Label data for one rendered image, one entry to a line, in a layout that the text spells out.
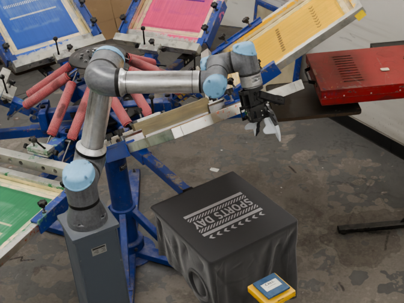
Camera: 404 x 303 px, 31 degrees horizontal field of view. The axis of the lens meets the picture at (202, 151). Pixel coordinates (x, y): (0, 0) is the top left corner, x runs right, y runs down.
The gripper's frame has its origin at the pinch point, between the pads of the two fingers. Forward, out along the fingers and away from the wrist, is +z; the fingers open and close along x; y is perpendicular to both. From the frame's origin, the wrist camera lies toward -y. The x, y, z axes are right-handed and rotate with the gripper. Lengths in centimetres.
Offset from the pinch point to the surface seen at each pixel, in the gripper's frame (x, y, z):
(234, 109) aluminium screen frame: -14.7, 2.7, -10.2
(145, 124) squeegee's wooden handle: -74, 13, -1
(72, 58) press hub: -152, 11, -28
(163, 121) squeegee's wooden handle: -74, 5, 0
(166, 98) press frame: -134, -26, 5
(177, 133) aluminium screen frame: -14.6, 27.6, -9.7
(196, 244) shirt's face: -40, 20, 44
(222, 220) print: -46, 3, 42
